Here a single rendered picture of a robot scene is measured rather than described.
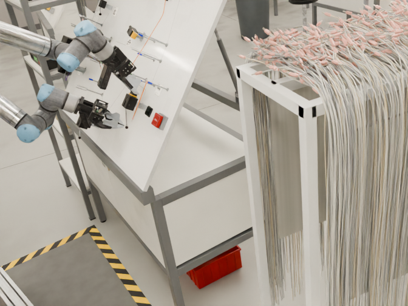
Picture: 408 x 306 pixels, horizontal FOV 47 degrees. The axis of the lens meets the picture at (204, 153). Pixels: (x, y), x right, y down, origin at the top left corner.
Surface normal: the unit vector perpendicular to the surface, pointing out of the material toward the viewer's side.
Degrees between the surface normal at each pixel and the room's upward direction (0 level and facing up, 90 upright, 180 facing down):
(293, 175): 90
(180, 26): 53
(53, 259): 0
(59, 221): 0
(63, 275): 0
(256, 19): 94
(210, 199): 90
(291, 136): 90
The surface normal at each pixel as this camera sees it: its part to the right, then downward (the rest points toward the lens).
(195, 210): 0.52, 0.36
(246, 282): -0.14, -0.86
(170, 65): -0.76, -0.22
